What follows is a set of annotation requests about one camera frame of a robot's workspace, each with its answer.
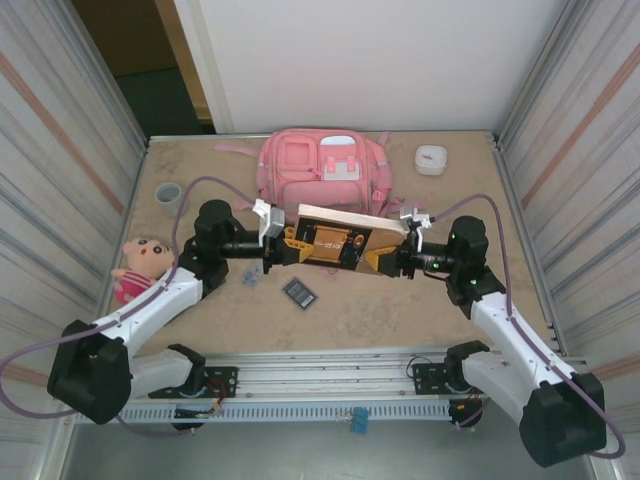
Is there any brown and black book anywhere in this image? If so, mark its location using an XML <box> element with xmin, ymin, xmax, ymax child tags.
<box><xmin>292</xmin><ymin>202</ymin><xmax>409</xmax><ymax>276</ymax></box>

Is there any small black calculator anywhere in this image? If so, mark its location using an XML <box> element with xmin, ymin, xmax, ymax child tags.
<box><xmin>281</xmin><ymin>277</ymin><xmax>321</xmax><ymax>314</ymax></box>

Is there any pink student backpack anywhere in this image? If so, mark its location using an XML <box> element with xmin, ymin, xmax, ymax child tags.
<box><xmin>209</xmin><ymin>128</ymin><xmax>427</xmax><ymax>277</ymax></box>

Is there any grey plastic cup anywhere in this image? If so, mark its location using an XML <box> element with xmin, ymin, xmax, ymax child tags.
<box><xmin>154</xmin><ymin>182</ymin><xmax>190</xmax><ymax>217</ymax></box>

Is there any cartoon boy plush doll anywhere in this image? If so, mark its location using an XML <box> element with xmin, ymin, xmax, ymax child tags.
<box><xmin>109</xmin><ymin>236</ymin><xmax>176</xmax><ymax>305</ymax></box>

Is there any white square alarm clock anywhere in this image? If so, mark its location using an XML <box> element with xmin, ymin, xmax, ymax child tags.
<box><xmin>412</xmin><ymin>143</ymin><xmax>449</xmax><ymax>177</ymax></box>

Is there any blue connector block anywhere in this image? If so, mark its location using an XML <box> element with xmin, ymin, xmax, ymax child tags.
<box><xmin>349</xmin><ymin>407</ymin><xmax>371</xmax><ymax>435</ymax></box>

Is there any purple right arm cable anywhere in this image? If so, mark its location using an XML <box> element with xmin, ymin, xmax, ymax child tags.
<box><xmin>428</xmin><ymin>194</ymin><xmax>627</xmax><ymax>460</ymax></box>

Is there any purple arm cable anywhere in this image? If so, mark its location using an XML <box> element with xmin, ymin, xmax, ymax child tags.
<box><xmin>0</xmin><ymin>175</ymin><xmax>264</xmax><ymax>439</ymax></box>
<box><xmin>428</xmin><ymin>194</ymin><xmax>627</xmax><ymax>460</ymax></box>

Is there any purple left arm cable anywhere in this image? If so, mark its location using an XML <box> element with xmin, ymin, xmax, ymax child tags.
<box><xmin>0</xmin><ymin>175</ymin><xmax>264</xmax><ymax>439</ymax></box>

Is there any aluminium table edge rail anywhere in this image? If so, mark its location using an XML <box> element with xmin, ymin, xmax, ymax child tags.
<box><xmin>147</xmin><ymin>130</ymin><xmax>501</xmax><ymax>142</ymax></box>

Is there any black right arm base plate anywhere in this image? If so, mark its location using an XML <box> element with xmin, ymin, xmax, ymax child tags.
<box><xmin>412</xmin><ymin>362</ymin><xmax>502</xmax><ymax>397</ymax></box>

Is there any aluminium mounting rail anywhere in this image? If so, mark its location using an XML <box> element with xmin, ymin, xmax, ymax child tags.
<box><xmin>54</xmin><ymin>349</ymin><xmax>599</xmax><ymax>404</ymax></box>

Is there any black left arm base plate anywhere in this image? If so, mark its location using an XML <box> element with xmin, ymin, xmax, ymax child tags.
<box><xmin>148</xmin><ymin>366</ymin><xmax>239</xmax><ymax>400</ymax></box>

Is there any grey slotted cable duct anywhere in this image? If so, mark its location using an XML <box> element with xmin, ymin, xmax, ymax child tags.
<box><xmin>73</xmin><ymin>402</ymin><xmax>454</xmax><ymax>425</ymax></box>

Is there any tan wooden door frame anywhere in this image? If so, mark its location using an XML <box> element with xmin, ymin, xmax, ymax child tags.
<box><xmin>153</xmin><ymin>0</ymin><xmax>214</xmax><ymax>124</ymax></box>

